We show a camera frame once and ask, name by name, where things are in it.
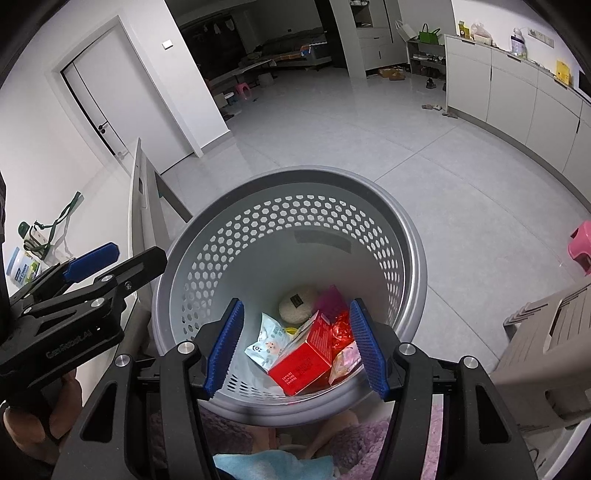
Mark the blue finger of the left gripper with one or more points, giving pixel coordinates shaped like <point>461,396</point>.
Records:
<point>90,263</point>
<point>129,272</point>

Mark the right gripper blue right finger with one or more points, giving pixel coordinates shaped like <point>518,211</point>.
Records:
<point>480,438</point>

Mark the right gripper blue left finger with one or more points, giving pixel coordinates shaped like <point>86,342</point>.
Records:
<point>142,421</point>

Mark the pink snack packet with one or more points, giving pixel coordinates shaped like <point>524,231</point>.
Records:
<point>344,363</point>

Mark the light blue wipes packet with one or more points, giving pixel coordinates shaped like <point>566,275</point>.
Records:
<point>272,341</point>

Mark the red plastic bag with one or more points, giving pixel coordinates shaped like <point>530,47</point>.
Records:
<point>341,332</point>

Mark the beige plush ball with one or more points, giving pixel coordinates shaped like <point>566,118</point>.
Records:
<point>298,305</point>

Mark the red toothpaste box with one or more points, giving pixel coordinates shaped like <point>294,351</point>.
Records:
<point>306,359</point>

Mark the pink plastic shuttlecock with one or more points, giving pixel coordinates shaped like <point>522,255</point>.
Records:
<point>331,304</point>

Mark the person's left hand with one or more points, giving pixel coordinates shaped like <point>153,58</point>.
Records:
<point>27,431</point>

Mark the milk powder can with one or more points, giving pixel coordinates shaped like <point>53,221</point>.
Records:
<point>23,268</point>

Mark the beige plastic stool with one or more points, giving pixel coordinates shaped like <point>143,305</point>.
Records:
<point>544,373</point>

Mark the white door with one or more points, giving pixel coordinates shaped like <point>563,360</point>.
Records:
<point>112,88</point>

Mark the grey perforated laundry basket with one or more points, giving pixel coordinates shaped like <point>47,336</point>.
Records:
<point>316,227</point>

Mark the far pink stool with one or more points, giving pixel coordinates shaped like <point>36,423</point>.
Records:
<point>243,90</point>

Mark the pink plastic stool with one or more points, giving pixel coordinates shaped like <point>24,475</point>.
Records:
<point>579,247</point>

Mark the dark sofa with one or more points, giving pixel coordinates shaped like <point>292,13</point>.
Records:
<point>303,50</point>

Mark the cardboard box on floor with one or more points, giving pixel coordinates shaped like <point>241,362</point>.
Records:
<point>392,74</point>

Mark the white low cabinet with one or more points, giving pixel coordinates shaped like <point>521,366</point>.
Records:
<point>524,104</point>

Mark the white microwave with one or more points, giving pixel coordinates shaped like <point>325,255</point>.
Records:
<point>584,84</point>

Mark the shoe rack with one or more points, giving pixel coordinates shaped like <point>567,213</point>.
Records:
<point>427,60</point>

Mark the small yellow box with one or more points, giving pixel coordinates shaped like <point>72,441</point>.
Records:
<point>563,73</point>

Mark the green tote bag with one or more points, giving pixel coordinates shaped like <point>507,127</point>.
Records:
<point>428,36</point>

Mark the white bottle on counter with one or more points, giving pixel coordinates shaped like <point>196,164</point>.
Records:
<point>518,45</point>

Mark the green strapped water bottle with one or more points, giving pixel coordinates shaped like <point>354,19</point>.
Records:
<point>38,237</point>

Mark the wall light switch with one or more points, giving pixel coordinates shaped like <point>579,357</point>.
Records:
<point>167,44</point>

